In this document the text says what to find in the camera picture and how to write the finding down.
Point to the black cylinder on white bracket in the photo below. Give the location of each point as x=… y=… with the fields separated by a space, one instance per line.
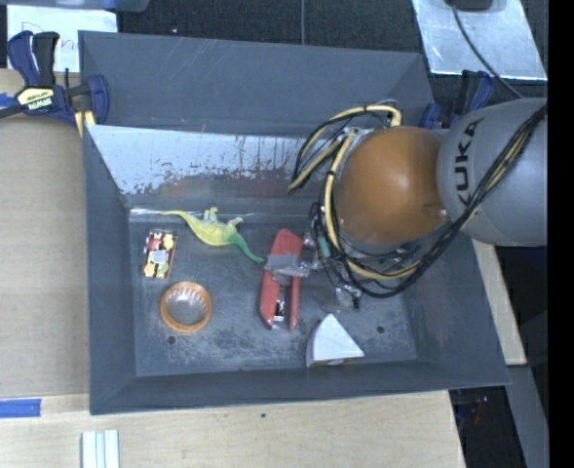
x=349 y=294

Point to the orange-rimmed clear round cup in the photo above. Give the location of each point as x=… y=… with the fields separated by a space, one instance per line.
x=169 y=317

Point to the yellow-green toy dinosaur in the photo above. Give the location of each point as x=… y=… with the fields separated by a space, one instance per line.
x=216 y=234

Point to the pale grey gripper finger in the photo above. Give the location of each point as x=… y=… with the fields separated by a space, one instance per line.
x=291 y=274
x=281 y=261

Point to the grey metal bin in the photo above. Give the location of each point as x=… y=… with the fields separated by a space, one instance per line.
x=228 y=86

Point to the white wedge block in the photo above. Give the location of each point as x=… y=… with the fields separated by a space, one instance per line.
x=332 y=341

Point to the pale wood flat board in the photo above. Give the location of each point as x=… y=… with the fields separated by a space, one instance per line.
x=38 y=261

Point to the red stapler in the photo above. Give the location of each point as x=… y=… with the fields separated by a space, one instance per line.
x=284 y=246

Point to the red and yellow packet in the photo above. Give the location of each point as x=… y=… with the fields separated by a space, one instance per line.
x=160 y=256

